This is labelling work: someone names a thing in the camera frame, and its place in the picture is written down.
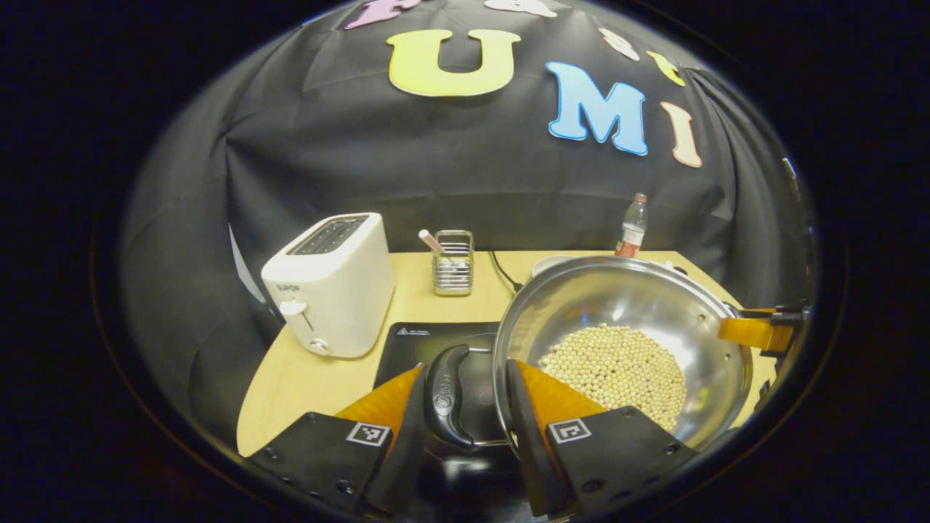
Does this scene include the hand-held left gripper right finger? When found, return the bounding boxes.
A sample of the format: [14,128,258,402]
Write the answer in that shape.
[505,359,700,518]

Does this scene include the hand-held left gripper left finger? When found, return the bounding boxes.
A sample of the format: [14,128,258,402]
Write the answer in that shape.
[243,363,429,518]

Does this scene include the black induction cooktop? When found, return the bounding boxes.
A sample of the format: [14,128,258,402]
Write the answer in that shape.
[373,322,542,520]

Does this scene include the steel pot with black handle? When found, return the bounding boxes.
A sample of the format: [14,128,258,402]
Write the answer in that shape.
[425,256,754,455]

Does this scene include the yellow soybeans in pot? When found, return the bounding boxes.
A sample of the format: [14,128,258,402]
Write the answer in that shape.
[538,324,688,431]

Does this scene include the clear plastic water bottle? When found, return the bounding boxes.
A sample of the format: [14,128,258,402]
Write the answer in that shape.
[615,192,649,259]

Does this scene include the white toaster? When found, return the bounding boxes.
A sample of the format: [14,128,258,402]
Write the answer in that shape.
[261,212,395,359]

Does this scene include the round white plate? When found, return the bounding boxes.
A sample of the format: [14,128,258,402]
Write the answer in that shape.
[532,254,582,278]

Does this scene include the pink stick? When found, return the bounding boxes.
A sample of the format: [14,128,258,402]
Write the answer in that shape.
[418,229,455,264]

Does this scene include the black backdrop cloth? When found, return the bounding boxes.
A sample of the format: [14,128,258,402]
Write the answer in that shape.
[116,0,818,451]

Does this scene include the black power cable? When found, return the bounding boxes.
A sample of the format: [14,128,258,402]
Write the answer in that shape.
[487,251,522,293]

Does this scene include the steel wire utensil holder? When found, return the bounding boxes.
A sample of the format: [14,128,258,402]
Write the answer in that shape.
[432,230,475,296]

